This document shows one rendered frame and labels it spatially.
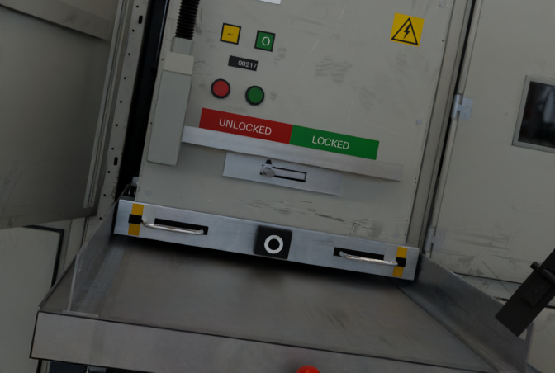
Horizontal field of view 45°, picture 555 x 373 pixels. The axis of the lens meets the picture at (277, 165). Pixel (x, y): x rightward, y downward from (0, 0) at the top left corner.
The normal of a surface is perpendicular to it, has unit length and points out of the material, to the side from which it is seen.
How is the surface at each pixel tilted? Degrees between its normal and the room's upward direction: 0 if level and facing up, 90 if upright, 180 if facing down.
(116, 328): 90
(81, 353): 90
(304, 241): 90
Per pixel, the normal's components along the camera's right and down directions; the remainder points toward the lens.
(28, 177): 0.95, 0.19
